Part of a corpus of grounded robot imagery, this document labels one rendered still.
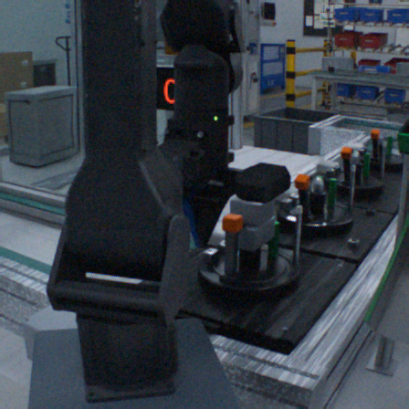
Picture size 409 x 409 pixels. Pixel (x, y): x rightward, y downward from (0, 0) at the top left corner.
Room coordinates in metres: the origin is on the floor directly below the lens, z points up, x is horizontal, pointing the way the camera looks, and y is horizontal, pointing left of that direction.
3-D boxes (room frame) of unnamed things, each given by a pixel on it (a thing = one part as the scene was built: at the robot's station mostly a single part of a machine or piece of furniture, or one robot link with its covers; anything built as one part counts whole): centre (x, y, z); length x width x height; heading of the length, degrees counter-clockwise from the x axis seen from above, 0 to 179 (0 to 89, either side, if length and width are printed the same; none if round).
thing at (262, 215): (0.68, -0.07, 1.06); 0.08 x 0.04 x 0.07; 148
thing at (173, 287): (0.33, 0.06, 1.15); 0.09 x 0.07 x 0.06; 77
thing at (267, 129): (2.74, -0.62, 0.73); 0.62 x 0.42 x 0.23; 58
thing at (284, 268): (0.67, -0.06, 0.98); 0.14 x 0.14 x 0.02
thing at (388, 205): (1.09, -0.33, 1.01); 0.24 x 0.24 x 0.13; 58
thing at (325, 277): (0.67, -0.06, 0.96); 0.24 x 0.24 x 0.02; 58
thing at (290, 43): (9.00, -2.10, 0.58); 3.40 x 0.20 x 1.15; 148
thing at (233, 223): (0.63, -0.04, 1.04); 0.04 x 0.02 x 0.08; 148
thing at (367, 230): (0.89, -0.20, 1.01); 0.24 x 0.24 x 0.13; 58
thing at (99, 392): (0.33, 0.05, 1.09); 0.07 x 0.07 x 0.06; 13
